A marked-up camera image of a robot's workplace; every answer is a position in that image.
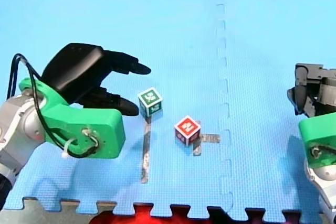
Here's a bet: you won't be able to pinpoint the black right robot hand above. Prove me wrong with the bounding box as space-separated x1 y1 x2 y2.
287 63 336 116

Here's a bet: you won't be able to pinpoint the green cube white marks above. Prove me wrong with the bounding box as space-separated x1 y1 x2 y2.
137 87 164 118

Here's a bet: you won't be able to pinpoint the red cube white marks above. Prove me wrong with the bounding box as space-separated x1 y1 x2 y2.
174 115 202 146

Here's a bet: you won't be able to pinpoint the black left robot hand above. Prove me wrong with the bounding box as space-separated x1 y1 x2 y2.
41 42 152 116

